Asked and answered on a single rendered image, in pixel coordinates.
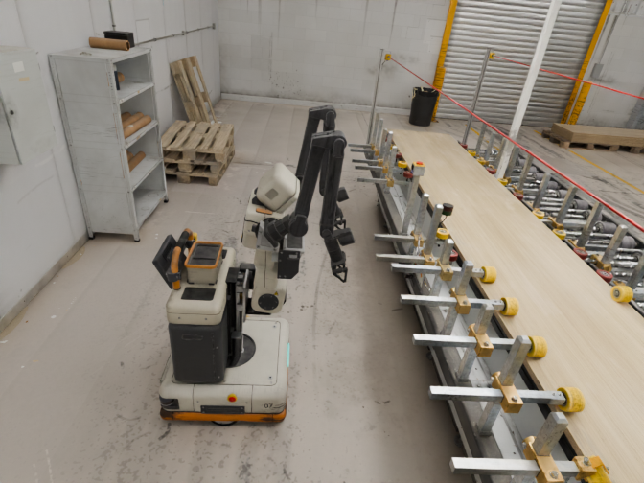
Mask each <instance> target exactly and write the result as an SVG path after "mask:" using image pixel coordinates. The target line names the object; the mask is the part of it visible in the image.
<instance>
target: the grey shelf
mask: <svg viewBox="0 0 644 483"><path fill-rule="evenodd" d="M81 52H87V53H91V54H92V56H89V55H86V56H85V55H80V53H81ZM148 56H149V60H148ZM48 58H49V61H50V66H51V70H52V75H53V79H54V83H55V88H56V91H57V99H58V103H59V108H60V112H61V117H62V121H63V124H64V129H65V133H66V138H67V142H68V146H69V150H70V154H71V159H72V163H73V167H74V172H75V176H76V180H77V184H78V188H79V193H80V201H81V205H82V209H83V213H84V217H85V222H86V226H87V230H88V235H89V237H88V238H89V240H94V239H95V236H93V233H92V231H93V232H103V233H117V234H132V235H134V241H135V242H139V241H140V236H139V228H140V227H141V226H142V224H143V222H144V220H145V219H146V218H147V217H148V216H149V215H150V214H151V213H152V211H153V210H154V209H155V207H156V206H157V205H158V203H159V202H160V201H161V200H162V198H163V197H164V198H165V200H164V202H165V203H168V202H169V200H168V195H167V186H166V177H165V169H164V160H163V151H162V142H161V133H160V125H159V116H158V107H157V99H156V90H155V80H154V72H153V63H152V54H151V48H145V47H133V48H129V51H122V50H111V49H101V48H91V47H90V46H86V47H81V48H77V49H71V50H66V51H61V52H56V53H51V54H48ZM113 64H114V65H116V68H117V72H121V73H122V74H123V75H124V77H125V79H124V81H122V82H119V85H120V90H117V88H116V81H115V76H114V69H113ZM108 66H109V67H108ZM108 69H109V70H108ZM106 72H107V74H106ZM109 72H110V73H109ZM109 75H110V76H109ZM107 77H108V80H107ZM108 83H109V86H108ZM111 83H112V84H111ZM111 86H112V87H111ZM112 89H113V90H112ZM151 89H152V94H151ZM153 92H154V93H153ZM152 98H153V101H152ZM153 107H154V110H153ZM125 112H129V113H130V114H131V116H132V115H133V114H135V113H137V112H142V113H143V114H144V116H145V115H149V116H150V117H151V122H150V123H149V124H147V125H146V126H144V127H142V128H141V129H139V130H138V131H136V132H135V133H133V134H132V135H130V136H129V137H127V138H126V139H125V137H124V132H123V125H122V119H121V114H123V113H125ZM113 113H114V115H113ZM119 113H120V114H119ZM154 115H155V119H154ZM156 115H157V116H156ZM116 116H117V117H116ZM156 117H157V118H156ZM114 118H115V121H114ZM117 121H118V122H117ZM115 124H116V126H115ZM155 126H156V127H155ZM116 129H117V133H116ZM119 131H120V132H119ZM156 131H157V135H156ZM117 135H118V139H117ZM120 139H121V140H120ZM159 139H160V140H159ZM157 140H158V144H157ZM159 141H160V142H159ZM159 143H160V144H159ZM158 149H159V152H158ZM127 150H128V151H129V152H131V153H132V154H133V156H134V155H136V154H137V153H138V152H139V151H142V152H144V153H145V155H146V157H145V158H144V159H143V160H142V161H141V162H140V163H139V164H138V165H137V166H136V167H135V168H134V169H133V170H132V171H131V172H129V167H128V162H127ZM120 154H121V156H120ZM123 158H124V159H123ZM121 159H122V162H121ZM122 165H123V167H122ZM160 165H161V169H160ZM162 165H163V166H162ZM162 167H163V168H162ZM123 171H124V173H123ZM161 173H162V177H161ZM163 175H164V176H163ZM124 177H125V178H124ZM163 177H164V178H163ZM162 182H163V186H162ZM81 183H82V185H81ZM164 184H165V185H164ZM164 186H165V187H164ZM135 234H136V235H135ZM135 236H136V237H135Z"/></svg>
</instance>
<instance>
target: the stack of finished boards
mask: <svg viewBox="0 0 644 483"><path fill-rule="evenodd" d="M551 131H553V132H554V133H556V134H558V135H560V136H562V137H563V138H565V139H567V140H569V141H572V142H585V143H597V144H609V145H621V146H634V147H644V130H638V129H626V128H615V127H603V126H580V125H569V124H557V123H553V126H552V128H551Z"/></svg>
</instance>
